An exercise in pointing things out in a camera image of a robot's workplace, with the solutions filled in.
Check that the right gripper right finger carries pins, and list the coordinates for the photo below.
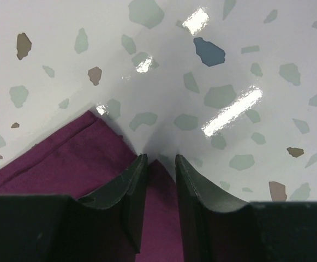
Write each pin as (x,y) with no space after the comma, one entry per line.
(198,197)

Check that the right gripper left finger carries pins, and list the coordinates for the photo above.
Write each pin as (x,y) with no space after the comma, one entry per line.
(114,230)

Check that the purple surgical cloth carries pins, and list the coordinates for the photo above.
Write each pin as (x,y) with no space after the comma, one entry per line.
(86,154)

